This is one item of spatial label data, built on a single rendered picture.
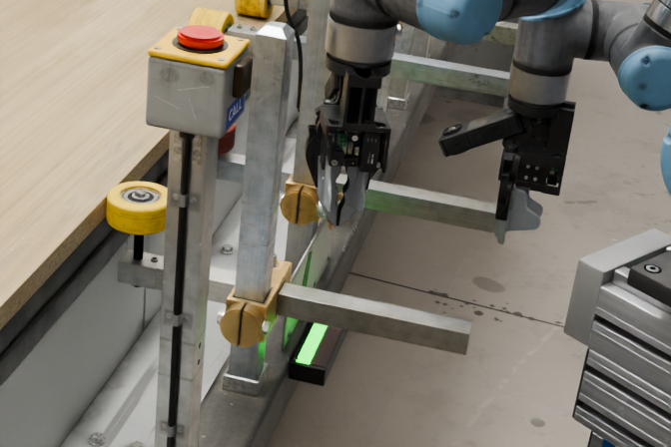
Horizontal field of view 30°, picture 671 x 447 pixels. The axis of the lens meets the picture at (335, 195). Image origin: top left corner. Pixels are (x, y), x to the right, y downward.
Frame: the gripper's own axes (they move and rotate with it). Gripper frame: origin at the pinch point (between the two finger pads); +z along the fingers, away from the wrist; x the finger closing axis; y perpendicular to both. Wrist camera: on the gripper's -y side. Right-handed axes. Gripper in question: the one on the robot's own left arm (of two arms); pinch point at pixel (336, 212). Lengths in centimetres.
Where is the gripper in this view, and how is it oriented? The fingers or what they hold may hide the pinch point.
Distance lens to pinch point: 146.0
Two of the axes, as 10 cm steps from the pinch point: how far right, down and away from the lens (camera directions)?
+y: 1.2, 4.4, -8.9
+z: -1.0, 9.0, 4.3
